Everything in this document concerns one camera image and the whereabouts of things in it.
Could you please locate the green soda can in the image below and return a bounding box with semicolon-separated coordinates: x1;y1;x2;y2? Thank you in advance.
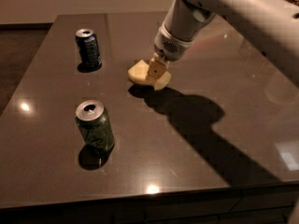
75;100;114;154

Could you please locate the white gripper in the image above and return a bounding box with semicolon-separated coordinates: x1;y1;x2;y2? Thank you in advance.
146;24;192;84

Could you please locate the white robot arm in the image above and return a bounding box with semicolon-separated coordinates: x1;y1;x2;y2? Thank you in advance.
149;0;299;84

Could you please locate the yellow wavy sponge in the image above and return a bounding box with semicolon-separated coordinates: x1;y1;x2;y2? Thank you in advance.
128;60;171;91

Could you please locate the blue pepsi can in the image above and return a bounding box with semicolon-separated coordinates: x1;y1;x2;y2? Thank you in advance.
76;28;102;71

